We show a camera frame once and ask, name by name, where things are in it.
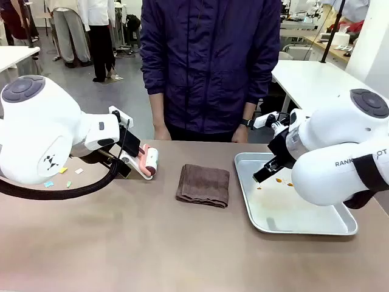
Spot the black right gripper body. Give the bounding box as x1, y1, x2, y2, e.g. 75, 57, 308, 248
267, 128, 295, 167

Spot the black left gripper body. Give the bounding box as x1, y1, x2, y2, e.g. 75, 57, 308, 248
120, 127, 142, 158

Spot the brown towel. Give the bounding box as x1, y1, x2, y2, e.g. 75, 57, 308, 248
175, 163, 230, 209

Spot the person right forearm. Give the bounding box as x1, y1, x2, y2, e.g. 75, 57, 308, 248
148, 91, 167, 126

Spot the person left forearm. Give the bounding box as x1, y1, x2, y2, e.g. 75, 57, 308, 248
242, 102, 255, 121

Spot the person right hand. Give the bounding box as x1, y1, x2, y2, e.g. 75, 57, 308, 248
153, 123, 173, 141

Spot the person left hand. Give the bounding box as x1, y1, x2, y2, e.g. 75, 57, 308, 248
231, 124, 250, 144

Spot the silver metal tray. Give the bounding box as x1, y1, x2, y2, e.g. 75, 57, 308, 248
233, 151, 359, 235

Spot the white side table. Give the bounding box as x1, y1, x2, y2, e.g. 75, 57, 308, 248
271, 59, 389, 114

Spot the bystander in black trousers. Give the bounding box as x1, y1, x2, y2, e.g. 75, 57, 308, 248
77, 0, 117, 83

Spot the wooden work table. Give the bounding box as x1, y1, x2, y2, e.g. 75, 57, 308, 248
303, 35, 351, 69

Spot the person in navy jacket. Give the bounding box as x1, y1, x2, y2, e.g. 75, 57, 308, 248
139, 0, 282, 142

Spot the bystander in grey trousers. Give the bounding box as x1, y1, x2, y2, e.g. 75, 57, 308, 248
45, 0, 92, 68

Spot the black stand pole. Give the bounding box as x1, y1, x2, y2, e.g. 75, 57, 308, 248
321, 0, 347, 64

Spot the red cloth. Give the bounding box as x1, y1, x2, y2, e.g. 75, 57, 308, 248
346, 19, 365, 34

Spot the white table with pole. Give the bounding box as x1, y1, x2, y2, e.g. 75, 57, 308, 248
0, 45, 41, 74

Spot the bystander in dark red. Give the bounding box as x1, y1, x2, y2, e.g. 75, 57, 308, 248
0, 0, 40, 43

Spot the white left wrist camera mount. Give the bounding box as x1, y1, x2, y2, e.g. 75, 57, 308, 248
108, 105, 134, 128

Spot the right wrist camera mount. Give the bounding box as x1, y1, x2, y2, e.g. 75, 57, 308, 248
253, 111, 284, 132

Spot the black left arm cable sleeve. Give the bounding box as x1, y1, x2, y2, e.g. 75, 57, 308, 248
0, 118, 132, 201

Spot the black arm cable sleeve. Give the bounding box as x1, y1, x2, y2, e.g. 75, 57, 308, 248
343, 153, 389, 210
0, 118, 132, 201

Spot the black right arm cable sleeve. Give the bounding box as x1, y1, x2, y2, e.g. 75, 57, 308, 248
343, 153, 389, 210

